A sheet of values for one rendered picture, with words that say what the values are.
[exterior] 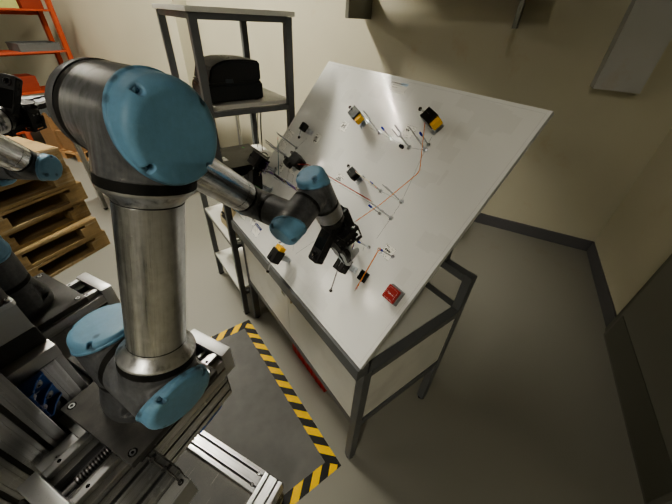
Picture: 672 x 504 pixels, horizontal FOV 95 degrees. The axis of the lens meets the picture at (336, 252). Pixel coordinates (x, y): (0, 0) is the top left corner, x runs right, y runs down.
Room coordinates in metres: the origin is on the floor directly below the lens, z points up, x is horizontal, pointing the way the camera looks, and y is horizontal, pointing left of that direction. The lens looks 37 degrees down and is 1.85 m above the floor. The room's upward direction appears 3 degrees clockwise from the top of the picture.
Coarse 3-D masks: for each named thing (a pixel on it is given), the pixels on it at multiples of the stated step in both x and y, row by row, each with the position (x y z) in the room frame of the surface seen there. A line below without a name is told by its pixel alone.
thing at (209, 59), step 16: (208, 64) 1.74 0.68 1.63; (224, 64) 1.72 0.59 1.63; (240, 64) 1.78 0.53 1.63; (256, 64) 1.83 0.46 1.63; (192, 80) 1.83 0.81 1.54; (208, 80) 1.68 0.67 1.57; (224, 80) 1.72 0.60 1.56; (240, 80) 1.78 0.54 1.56; (256, 80) 1.84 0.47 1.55; (224, 96) 1.71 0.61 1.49; (240, 96) 1.76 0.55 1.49; (256, 96) 1.82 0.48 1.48
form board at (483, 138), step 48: (336, 96) 1.71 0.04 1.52; (384, 96) 1.50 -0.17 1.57; (432, 96) 1.34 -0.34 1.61; (480, 96) 1.21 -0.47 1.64; (288, 144) 1.69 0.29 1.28; (336, 144) 1.47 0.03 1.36; (384, 144) 1.30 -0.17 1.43; (432, 144) 1.17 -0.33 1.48; (480, 144) 1.06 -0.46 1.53; (528, 144) 0.98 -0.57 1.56; (288, 192) 1.43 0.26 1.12; (336, 192) 1.25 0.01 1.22; (384, 192) 1.12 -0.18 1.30; (432, 192) 1.01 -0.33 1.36; (480, 192) 0.93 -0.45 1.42; (384, 240) 0.96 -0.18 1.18; (432, 240) 0.87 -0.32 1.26; (336, 288) 0.90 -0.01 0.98; (384, 288) 0.81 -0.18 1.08; (336, 336) 0.74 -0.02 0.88; (384, 336) 0.68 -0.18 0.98
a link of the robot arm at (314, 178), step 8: (304, 168) 0.71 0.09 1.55; (312, 168) 0.70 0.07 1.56; (320, 168) 0.70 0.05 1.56; (304, 176) 0.68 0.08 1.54; (312, 176) 0.67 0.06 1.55; (320, 176) 0.67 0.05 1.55; (304, 184) 0.66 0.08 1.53; (312, 184) 0.66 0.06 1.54; (320, 184) 0.67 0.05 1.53; (328, 184) 0.68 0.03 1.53; (304, 192) 0.66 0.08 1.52; (312, 192) 0.66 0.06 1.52; (320, 192) 0.67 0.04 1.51; (328, 192) 0.68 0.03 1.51; (320, 200) 0.65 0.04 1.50; (328, 200) 0.68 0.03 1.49; (336, 200) 0.71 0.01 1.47; (320, 208) 0.65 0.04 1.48; (328, 208) 0.68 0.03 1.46
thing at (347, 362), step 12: (240, 228) 1.45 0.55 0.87; (252, 252) 1.31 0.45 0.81; (264, 264) 1.19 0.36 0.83; (276, 276) 1.09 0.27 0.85; (288, 288) 1.00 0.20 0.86; (300, 300) 0.93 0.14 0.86; (300, 312) 0.92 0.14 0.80; (312, 324) 0.84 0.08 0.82; (324, 336) 0.77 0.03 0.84; (336, 348) 0.71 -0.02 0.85; (348, 360) 0.65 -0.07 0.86; (360, 372) 0.62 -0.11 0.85
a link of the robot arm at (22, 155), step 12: (0, 144) 0.74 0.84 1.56; (12, 144) 0.77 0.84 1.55; (0, 156) 0.73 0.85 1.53; (12, 156) 0.75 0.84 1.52; (24, 156) 0.78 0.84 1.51; (36, 156) 0.81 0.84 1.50; (48, 156) 0.83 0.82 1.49; (12, 168) 0.75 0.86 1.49; (24, 168) 0.77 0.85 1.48; (36, 168) 0.79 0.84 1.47; (48, 168) 0.81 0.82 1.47; (60, 168) 0.84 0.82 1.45; (48, 180) 0.80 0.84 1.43
